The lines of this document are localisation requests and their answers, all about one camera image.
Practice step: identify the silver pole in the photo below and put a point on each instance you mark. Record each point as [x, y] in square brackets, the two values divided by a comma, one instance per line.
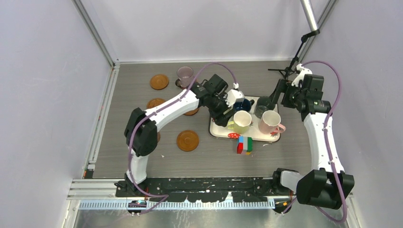
[309, 14]

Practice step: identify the dark blue mug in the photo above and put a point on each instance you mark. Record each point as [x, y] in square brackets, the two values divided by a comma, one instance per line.
[245, 105]

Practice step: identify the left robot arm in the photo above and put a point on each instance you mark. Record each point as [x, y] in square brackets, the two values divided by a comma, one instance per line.
[142, 128]

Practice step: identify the black camera tripod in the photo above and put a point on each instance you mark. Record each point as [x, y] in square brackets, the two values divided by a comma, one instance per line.
[286, 72]

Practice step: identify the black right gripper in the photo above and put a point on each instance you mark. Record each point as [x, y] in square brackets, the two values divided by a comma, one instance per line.
[282, 87]

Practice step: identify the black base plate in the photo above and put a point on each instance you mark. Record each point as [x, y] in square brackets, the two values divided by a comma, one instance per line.
[205, 190]

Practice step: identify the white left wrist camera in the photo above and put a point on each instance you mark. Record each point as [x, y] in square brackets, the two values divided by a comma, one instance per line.
[234, 96]

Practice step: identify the dark green mug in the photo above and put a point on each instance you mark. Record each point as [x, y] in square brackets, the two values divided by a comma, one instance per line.
[263, 104]

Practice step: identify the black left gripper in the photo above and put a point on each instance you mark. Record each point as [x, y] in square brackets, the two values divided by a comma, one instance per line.
[220, 118]

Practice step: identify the pink mug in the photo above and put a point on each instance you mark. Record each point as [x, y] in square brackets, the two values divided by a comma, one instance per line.
[270, 122]

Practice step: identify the cream tray with black rim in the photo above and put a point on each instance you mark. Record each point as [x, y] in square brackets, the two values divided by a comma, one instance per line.
[253, 131]

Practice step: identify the aluminium front rail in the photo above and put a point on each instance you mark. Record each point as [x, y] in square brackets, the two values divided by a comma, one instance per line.
[93, 194]

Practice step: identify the multicolour toy brick block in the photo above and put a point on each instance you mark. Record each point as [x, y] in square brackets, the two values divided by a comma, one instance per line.
[244, 145]

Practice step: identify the lilac mug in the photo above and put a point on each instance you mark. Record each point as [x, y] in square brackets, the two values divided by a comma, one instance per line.
[185, 72]

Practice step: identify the cream mug yellow handle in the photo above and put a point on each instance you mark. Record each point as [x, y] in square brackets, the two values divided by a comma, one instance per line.
[241, 122]

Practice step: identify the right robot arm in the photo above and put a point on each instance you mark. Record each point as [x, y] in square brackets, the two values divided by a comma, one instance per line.
[327, 184]

